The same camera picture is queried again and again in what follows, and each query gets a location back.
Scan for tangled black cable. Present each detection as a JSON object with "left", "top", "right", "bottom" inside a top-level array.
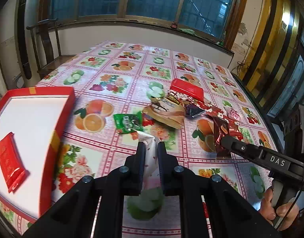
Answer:
[{"left": 233, "top": 55, "right": 252, "bottom": 77}]

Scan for green snack packet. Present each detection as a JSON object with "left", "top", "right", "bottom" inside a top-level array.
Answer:
[{"left": 113, "top": 112, "right": 144, "bottom": 134}]

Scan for dark wooden glass cabinet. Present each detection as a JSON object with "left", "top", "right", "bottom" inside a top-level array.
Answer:
[{"left": 264, "top": 17, "right": 304, "bottom": 124}]

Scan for person's right hand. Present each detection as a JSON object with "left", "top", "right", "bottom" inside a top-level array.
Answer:
[{"left": 260, "top": 187, "right": 300, "bottom": 231}]

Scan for pink bear snack packet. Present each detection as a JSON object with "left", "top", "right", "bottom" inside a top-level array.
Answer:
[{"left": 223, "top": 106, "right": 242, "bottom": 122}]

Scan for dark red cookie packet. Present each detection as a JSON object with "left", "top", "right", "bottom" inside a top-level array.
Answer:
[{"left": 213, "top": 116, "right": 243, "bottom": 159}]

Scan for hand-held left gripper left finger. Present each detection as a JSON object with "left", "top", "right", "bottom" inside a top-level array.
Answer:
[{"left": 22, "top": 141, "right": 146, "bottom": 238}]

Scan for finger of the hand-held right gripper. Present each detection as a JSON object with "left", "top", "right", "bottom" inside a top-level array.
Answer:
[{"left": 220, "top": 135, "right": 292, "bottom": 172}]

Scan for red cardboard box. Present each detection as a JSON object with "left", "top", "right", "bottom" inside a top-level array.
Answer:
[{"left": 0, "top": 87, "right": 76, "bottom": 225}]

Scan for dark wooden chair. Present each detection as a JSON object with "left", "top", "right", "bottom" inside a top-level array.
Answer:
[{"left": 26, "top": 18, "right": 79, "bottom": 80}]

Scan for dark purple snack packet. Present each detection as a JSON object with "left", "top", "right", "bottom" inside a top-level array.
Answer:
[{"left": 185, "top": 104, "right": 204, "bottom": 118}]

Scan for red foil snack packet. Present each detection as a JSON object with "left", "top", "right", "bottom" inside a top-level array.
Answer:
[{"left": 0, "top": 132, "right": 28, "bottom": 194}]

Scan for chocolate drizzle cake packet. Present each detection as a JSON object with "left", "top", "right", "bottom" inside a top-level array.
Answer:
[{"left": 152, "top": 95, "right": 185, "bottom": 113}]

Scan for fruit and flower print tablecloth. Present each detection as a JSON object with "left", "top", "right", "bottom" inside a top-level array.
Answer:
[{"left": 0, "top": 40, "right": 284, "bottom": 238}]

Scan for red floral snack packet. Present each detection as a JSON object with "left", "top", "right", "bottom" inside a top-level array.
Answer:
[{"left": 195, "top": 99, "right": 224, "bottom": 118}]

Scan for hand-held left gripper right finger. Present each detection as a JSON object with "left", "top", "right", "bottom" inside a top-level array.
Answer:
[{"left": 157, "top": 141, "right": 283, "bottom": 238}]

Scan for yellow door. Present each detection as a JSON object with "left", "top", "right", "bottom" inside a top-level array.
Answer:
[{"left": 241, "top": 0, "right": 299, "bottom": 92}]

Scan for beige bread packet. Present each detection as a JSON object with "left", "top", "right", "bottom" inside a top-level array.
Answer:
[{"left": 143, "top": 104, "right": 187, "bottom": 130}]

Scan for glossy red flat packet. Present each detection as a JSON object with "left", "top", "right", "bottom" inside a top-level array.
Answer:
[{"left": 170, "top": 78, "right": 205, "bottom": 101}]

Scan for white pink snack packet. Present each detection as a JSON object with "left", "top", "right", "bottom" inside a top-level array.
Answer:
[{"left": 138, "top": 132, "right": 165, "bottom": 196}]

